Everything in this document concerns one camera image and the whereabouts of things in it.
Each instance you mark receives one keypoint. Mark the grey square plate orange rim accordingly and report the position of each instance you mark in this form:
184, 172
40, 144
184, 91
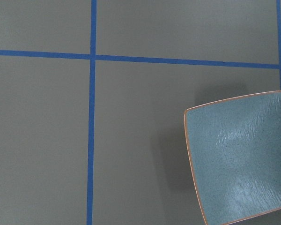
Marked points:
234, 150

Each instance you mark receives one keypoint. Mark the brown paper table mat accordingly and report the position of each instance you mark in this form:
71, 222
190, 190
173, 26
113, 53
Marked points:
92, 96

